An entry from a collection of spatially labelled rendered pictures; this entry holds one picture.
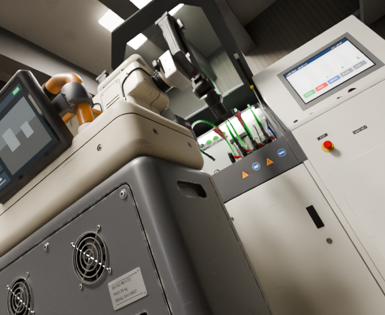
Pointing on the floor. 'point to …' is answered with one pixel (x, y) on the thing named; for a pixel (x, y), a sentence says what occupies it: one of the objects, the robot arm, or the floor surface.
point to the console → (355, 145)
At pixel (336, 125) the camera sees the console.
